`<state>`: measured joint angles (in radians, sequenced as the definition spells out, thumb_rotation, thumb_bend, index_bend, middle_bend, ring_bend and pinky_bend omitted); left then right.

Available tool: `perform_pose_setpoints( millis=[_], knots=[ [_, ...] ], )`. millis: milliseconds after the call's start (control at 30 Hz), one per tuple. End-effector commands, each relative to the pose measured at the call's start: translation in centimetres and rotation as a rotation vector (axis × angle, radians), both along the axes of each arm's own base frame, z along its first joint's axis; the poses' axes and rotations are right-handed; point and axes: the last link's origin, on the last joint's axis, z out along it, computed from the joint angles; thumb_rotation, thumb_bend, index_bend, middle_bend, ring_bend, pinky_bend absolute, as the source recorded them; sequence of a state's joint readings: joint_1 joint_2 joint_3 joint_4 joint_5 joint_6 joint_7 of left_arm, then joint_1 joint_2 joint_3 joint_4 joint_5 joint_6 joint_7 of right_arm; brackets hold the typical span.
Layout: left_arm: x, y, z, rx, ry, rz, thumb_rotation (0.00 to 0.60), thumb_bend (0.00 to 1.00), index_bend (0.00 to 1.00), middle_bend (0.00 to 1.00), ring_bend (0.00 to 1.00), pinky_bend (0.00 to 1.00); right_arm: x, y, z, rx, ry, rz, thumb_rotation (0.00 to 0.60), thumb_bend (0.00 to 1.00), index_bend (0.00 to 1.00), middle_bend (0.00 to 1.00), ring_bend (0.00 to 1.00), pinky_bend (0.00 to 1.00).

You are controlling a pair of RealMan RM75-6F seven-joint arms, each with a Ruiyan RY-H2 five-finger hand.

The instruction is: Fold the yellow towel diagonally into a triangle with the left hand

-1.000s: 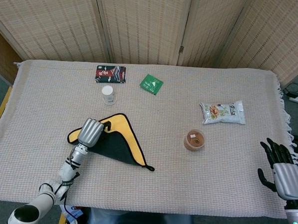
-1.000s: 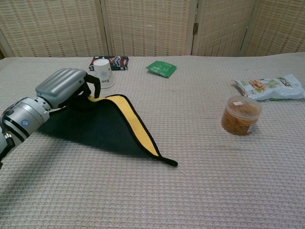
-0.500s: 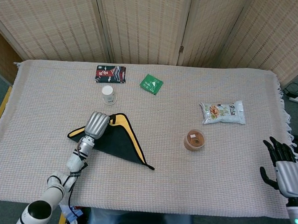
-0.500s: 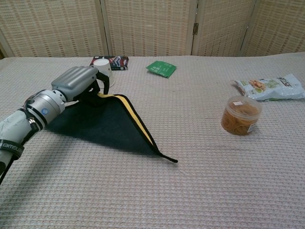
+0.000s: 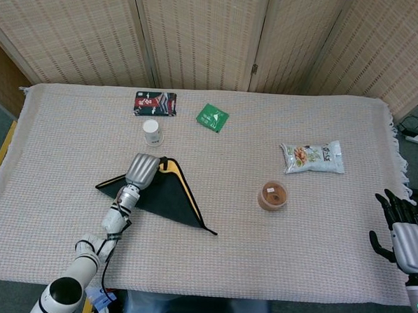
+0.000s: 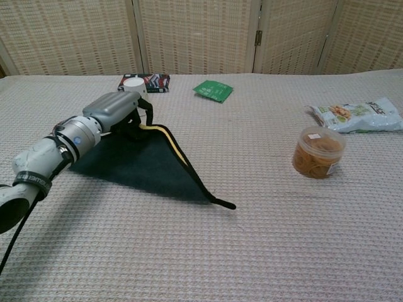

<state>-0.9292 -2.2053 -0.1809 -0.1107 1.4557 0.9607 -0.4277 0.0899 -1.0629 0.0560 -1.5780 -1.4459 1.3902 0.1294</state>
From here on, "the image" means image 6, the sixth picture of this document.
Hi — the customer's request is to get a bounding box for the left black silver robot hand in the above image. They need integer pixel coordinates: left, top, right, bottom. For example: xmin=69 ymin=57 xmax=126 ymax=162
xmin=82 ymin=91 xmax=155 ymax=140

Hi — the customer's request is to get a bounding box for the yellow cloth black trim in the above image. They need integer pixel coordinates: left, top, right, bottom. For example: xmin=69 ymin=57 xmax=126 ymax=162
xmin=68 ymin=124 xmax=237 ymax=211

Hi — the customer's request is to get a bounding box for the white paper cup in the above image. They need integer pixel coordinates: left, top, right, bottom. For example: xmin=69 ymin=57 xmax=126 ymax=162
xmin=122 ymin=78 xmax=149 ymax=106

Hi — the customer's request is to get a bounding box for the woven folding screen panel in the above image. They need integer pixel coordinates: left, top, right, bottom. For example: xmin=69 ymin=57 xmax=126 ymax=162
xmin=0 ymin=0 xmax=144 ymax=77
xmin=253 ymin=0 xmax=339 ymax=75
xmin=319 ymin=0 xmax=403 ymax=75
xmin=133 ymin=0 xmax=263 ymax=75

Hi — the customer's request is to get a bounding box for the green sachet packet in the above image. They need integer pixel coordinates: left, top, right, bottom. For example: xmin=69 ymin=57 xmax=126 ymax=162
xmin=192 ymin=79 xmax=234 ymax=104

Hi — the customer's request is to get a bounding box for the beige woven tablecloth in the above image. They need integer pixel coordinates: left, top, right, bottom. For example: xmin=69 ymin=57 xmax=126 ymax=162
xmin=0 ymin=68 xmax=403 ymax=302

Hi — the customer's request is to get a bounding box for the clear jar of rubber bands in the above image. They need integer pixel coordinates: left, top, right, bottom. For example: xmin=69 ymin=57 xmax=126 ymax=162
xmin=292 ymin=125 xmax=347 ymax=180

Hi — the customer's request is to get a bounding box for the pale blue snack bag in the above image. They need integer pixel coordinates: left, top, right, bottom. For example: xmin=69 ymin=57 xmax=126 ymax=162
xmin=308 ymin=96 xmax=403 ymax=135

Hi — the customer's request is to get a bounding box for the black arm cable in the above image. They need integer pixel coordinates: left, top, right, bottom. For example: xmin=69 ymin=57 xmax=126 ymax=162
xmin=0 ymin=147 xmax=72 ymax=276

